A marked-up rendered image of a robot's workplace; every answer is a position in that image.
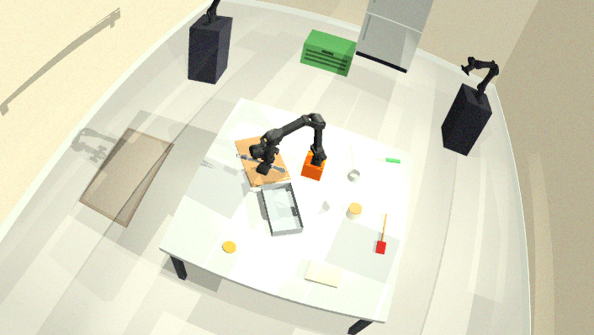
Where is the beige canister with wooden lid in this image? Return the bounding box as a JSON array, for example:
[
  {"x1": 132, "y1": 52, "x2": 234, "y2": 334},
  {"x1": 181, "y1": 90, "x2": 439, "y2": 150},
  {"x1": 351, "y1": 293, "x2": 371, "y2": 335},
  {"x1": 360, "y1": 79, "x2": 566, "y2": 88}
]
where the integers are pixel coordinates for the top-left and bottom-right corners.
[{"x1": 346, "y1": 203, "x2": 363, "y2": 220}]

